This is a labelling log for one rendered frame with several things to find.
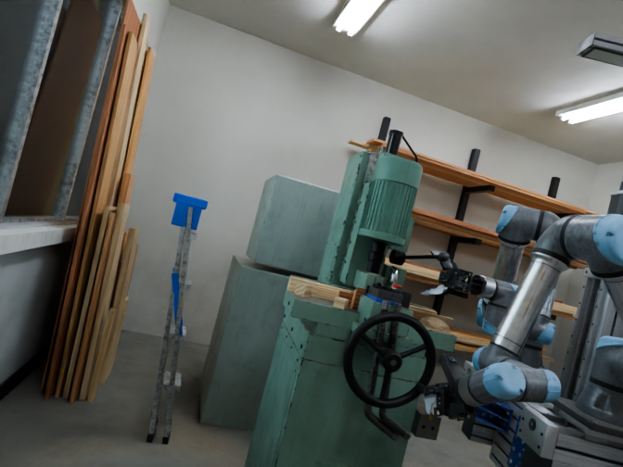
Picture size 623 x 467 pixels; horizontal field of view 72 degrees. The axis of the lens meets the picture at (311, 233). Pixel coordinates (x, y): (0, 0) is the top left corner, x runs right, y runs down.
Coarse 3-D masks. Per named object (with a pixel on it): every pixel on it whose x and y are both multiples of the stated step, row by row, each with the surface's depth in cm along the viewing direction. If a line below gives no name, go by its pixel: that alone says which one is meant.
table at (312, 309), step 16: (288, 304) 146; (304, 304) 140; (320, 304) 141; (320, 320) 141; (336, 320) 142; (352, 320) 143; (368, 336) 134; (384, 336) 135; (416, 336) 147; (432, 336) 148; (448, 336) 149
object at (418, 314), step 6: (318, 288) 157; (324, 288) 157; (318, 294) 156; (324, 294) 157; (330, 294) 157; (336, 294) 157; (330, 300) 157; (414, 312) 163; (420, 312) 164; (426, 312) 164; (420, 318) 164; (444, 318) 166; (450, 318) 166; (450, 324) 166
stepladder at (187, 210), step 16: (176, 208) 198; (192, 208) 199; (176, 224) 199; (192, 224) 201; (176, 256) 200; (176, 272) 200; (176, 288) 200; (176, 304) 200; (176, 320) 199; (176, 336) 200; (176, 352) 200; (160, 368) 199; (160, 384) 200; (176, 384) 205
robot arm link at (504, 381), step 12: (480, 372) 97; (492, 372) 93; (504, 372) 92; (516, 372) 93; (468, 384) 100; (480, 384) 96; (492, 384) 92; (504, 384) 90; (516, 384) 91; (480, 396) 96; (492, 396) 93; (504, 396) 91; (516, 396) 91
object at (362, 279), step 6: (360, 270) 166; (360, 276) 162; (366, 276) 155; (372, 276) 156; (378, 276) 156; (354, 282) 167; (360, 282) 161; (366, 282) 155; (372, 282) 156; (378, 282) 156
